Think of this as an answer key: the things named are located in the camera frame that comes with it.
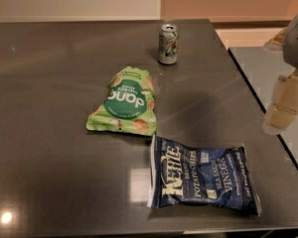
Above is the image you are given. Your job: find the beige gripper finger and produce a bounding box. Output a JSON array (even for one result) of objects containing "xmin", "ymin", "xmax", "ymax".
[{"xmin": 262, "ymin": 68, "xmax": 298, "ymax": 135}]

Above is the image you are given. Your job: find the green rice chip bag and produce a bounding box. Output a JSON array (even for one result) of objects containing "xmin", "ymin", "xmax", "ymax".
[{"xmin": 85, "ymin": 66, "xmax": 157, "ymax": 136}]

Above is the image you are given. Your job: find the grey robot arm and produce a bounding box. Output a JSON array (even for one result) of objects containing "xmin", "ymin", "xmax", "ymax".
[{"xmin": 262, "ymin": 14, "xmax": 298, "ymax": 135}]

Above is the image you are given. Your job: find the blue kettle chips bag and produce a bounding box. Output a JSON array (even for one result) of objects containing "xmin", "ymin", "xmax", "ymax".
[{"xmin": 147, "ymin": 136, "xmax": 261, "ymax": 216}]

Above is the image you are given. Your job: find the grey side table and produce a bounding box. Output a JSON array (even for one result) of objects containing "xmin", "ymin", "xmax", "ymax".
[{"xmin": 228, "ymin": 47, "xmax": 298, "ymax": 172}]

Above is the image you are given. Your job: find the silver green soda can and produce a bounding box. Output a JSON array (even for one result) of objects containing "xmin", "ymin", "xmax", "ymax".
[{"xmin": 159, "ymin": 24, "xmax": 178, "ymax": 64}]

